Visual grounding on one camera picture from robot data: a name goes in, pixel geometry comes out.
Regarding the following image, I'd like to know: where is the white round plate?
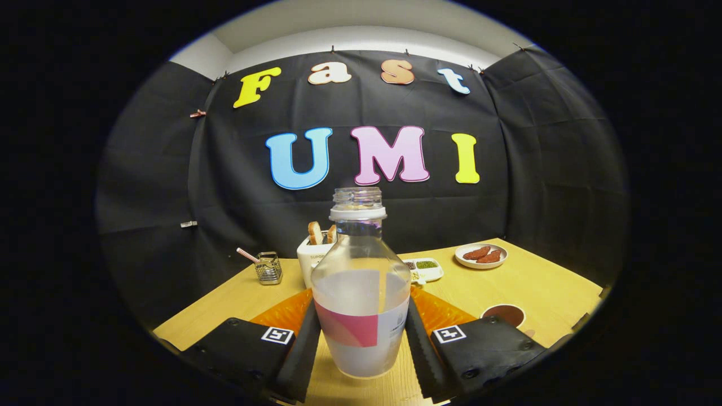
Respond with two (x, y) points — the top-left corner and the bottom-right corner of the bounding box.
(455, 243), (508, 270)

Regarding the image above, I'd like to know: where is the black backdrop cloth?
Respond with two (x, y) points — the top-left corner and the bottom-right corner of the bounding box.
(96, 42), (629, 330)

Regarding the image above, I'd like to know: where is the white toaster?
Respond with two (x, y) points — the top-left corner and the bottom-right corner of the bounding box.
(297, 236), (336, 289)

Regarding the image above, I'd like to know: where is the wire mesh basket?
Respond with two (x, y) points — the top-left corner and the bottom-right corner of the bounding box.
(254, 252), (283, 285)

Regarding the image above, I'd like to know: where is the clear juice bottle pink label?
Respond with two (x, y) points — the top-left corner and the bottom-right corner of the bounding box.
(310, 187), (412, 379)

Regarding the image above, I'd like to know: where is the white divided seasoning dish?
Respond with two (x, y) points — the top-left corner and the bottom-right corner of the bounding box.
(403, 258), (444, 284)

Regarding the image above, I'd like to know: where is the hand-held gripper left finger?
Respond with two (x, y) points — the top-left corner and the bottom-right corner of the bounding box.
(180, 289), (322, 404)

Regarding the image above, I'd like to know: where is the beige cup wooden handle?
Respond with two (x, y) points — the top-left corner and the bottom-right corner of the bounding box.
(481, 303), (536, 339)

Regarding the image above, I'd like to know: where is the wooden table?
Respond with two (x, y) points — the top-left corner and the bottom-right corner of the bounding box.
(153, 238), (603, 406)

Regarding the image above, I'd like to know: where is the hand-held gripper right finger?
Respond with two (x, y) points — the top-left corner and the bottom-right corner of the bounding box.
(405, 288), (548, 404)

